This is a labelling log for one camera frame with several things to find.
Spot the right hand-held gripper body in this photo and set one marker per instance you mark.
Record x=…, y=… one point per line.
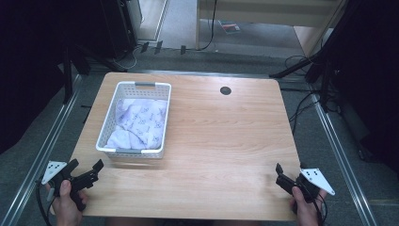
x=315, y=179

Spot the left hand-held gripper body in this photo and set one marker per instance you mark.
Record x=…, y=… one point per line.
x=82, y=181

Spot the white plastic basket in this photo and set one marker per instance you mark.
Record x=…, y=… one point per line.
x=107, y=125

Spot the white patterned cloth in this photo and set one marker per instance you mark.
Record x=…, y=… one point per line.
x=138, y=125

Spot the person's left hand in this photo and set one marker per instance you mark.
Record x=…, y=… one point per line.
x=66, y=208

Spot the person's right hand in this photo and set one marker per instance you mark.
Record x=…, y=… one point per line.
x=309, y=213

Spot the black metal stand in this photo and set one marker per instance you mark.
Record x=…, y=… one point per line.
x=295, y=66
x=67, y=78

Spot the black round table grommet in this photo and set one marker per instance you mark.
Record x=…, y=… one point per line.
x=225, y=90

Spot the dark curtain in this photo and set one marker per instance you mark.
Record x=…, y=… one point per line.
x=28, y=62
x=373, y=78

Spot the black cabinet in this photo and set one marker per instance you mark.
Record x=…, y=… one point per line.
x=117, y=25

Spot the red and grey booklet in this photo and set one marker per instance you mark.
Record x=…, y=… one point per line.
x=230, y=27

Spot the light wooden desk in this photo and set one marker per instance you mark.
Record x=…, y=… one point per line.
x=266, y=12

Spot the aluminium floor rail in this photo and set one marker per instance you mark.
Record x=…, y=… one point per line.
x=204, y=73
x=342, y=163
x=40, y=160

